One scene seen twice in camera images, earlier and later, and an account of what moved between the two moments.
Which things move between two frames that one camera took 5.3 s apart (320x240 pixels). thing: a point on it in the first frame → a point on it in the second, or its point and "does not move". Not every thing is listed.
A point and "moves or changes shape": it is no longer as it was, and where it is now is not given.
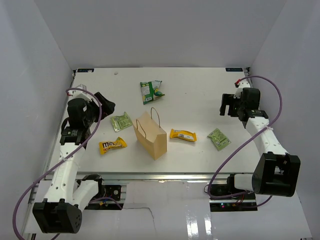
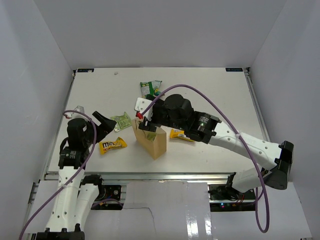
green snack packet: x=219 y=139 moves or changes shape
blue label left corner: x=85 y=70 does not move
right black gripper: x=229 y=100 → x=145 y=125
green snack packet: x=121 y=122 does not move
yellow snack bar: x=182 y=134 does not move
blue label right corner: x=234 y=69 does not move
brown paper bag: x=150 y=136 does not move
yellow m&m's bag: x=104 y=146 does not move
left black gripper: x=107 y=106 → x=106 y=126
